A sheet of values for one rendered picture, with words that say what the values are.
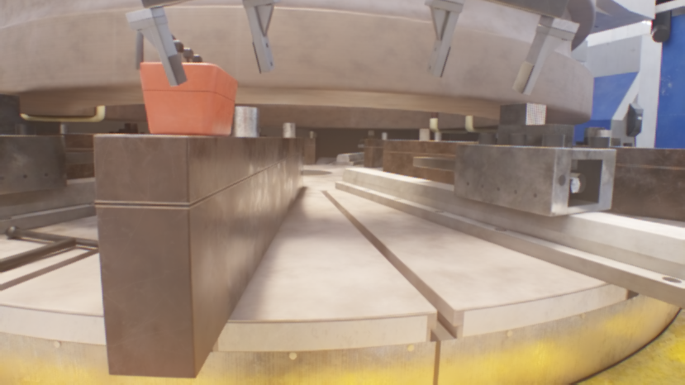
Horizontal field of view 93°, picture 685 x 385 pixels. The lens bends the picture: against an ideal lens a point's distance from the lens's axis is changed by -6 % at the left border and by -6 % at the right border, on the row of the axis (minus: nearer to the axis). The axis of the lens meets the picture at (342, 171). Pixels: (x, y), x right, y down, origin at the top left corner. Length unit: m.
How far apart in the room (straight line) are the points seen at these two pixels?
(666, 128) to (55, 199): 5.76
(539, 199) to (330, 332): 0.79
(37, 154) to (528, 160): 1.81
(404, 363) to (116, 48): 1.35
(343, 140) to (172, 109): 6.92
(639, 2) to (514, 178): 4.22
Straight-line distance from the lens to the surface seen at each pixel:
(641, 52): 7.03
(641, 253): 1.23
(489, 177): 1.39
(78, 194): 1.95
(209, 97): 0.66
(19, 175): 1.74
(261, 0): 0.46
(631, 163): 2.42
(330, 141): 7.43
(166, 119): 0.69
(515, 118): 1.48
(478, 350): 1.00
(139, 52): 0.71
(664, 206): 2.44
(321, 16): 1.29
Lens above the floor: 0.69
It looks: 5 degrees down
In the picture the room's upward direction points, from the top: 1 degrees clockwise
